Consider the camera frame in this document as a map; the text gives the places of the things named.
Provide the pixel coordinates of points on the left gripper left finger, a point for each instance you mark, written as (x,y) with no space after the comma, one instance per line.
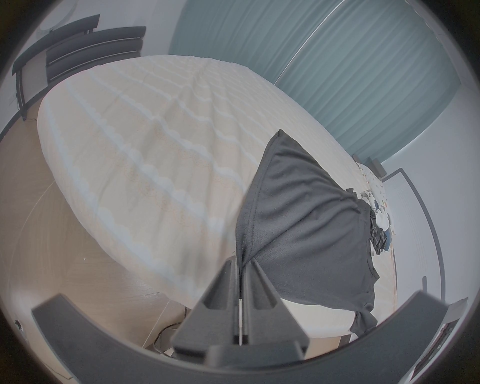
(213,311)

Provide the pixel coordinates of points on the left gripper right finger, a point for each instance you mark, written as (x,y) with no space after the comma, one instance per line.
(266,311)

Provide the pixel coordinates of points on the black T-shirt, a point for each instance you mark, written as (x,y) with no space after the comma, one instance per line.
(307,225)

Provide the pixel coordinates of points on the pile of clothes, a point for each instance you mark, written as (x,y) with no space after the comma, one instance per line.
(382,221)

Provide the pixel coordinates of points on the bed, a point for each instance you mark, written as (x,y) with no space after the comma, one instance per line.
(150,150)

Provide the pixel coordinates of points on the black satin garment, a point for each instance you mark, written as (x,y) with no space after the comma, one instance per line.
(377,240)

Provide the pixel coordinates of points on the white printed pillow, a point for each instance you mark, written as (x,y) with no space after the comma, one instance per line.
(380,191)

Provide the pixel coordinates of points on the grey bedside table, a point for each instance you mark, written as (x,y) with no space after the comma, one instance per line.
(375,167)

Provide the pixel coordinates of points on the blue-green curtain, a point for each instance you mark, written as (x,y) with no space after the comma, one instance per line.
(375,75)
(232,37)

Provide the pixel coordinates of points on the black chest of drawers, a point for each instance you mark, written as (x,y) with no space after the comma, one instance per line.
(97,48)

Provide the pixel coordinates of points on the black dressing table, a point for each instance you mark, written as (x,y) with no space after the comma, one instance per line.
(56,35)

